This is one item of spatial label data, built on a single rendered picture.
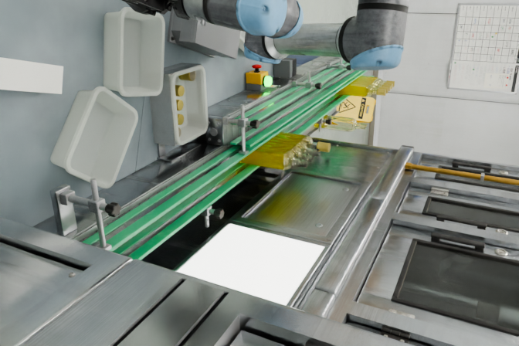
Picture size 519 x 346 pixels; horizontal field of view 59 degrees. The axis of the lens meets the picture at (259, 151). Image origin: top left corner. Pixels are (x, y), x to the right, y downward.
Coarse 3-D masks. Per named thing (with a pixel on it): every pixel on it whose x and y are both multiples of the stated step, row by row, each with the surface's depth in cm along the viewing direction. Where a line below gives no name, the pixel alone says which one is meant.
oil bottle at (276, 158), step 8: (256, 152) 160; (264, 152) 159; (272, 152) 159; (280, 152) 158; (288, 152) 158; (248, 160) 163; (256, 160) 161; (264, 160) 160; (272, 160) 159; (280, 160) 157; (288, 160) 156; (280, 168) 158; (288, 168) 158
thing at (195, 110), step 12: (180, 72) 135; (204, 72) 146; (180, 84) 148; (192, 84) 149; (204, 84) 148; (192, 96) 150; (204, 96) 149; (192, 108) 152; (204, 108) 150; (192, 120) 154; (204, 120) 152; (192, 132) 149; (204, 132) 151; (180, 144) 141
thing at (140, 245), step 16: (336, 96) 255; (320, 112) 227; (288, 128) 203; (304, 128) 202; (224, 176) 155; (240, 176) 155; (208, 192) 144; (224, 192) 144; (176, 208) 134; (192, 208) 134; (160, 224) 126; (176, 224) 125; (128, 240) 118; (144, 240) 119; (160, 240) 118; (144, 256) 112
